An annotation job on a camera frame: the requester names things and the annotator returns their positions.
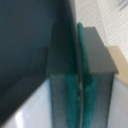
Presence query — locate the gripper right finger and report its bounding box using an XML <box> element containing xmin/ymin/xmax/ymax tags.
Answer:
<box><xmin>77</xmin><ymin>23</ymin><xmax>97</xmax><ymax>128</ymax></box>

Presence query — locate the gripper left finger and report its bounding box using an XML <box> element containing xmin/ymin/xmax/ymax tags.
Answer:
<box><xmin>65</xmin><ymin>22</ymin><xmax>79</xmax><ymax>128</ymax></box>

